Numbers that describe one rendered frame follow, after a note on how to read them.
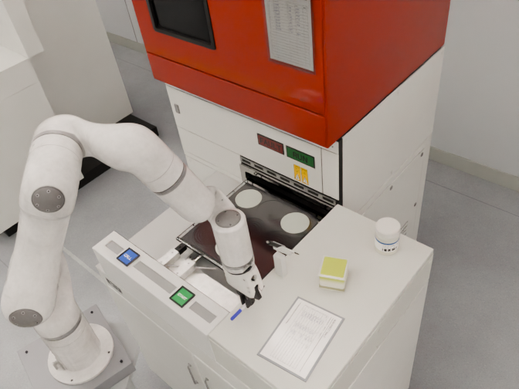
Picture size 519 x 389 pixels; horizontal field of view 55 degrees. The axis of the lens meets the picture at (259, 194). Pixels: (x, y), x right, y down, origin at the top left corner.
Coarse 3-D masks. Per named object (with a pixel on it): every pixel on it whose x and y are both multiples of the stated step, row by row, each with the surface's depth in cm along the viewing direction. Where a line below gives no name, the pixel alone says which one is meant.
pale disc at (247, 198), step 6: (240, 192) 188; (246, 192) 187; (252, 192) 187; (258, 192) 187; (240, 198) 185; (246, 198) 185; (252, 198) 185; (258, 198) 184; (240, 204) 183; (246, 204) 183; (252, 204) 183
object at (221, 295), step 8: (176, 264) 168; (192, 272) 165; (200, 272) 164; (192, 280) 162; (200, 280) 162; (208, 280) 162; (200, 288) 160; (208, 288) 160; (216, 288) 159; (224, 288) 159; (216, 296) 157; (224, 296) 156; (232, 296) 156; (224, 304) 154
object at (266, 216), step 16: (240, 208) 181; (256, 208) 180; (272, 208) 180; (288, 208) 179; (208, 224) 178; (256, 224) 175; (272, 224) 174; (192, 240) 173; (208, 240) 172; (256, 240) 169; (272, 240) 169; (288, 240) 168; (256, 256) 164; (272, 256) 163
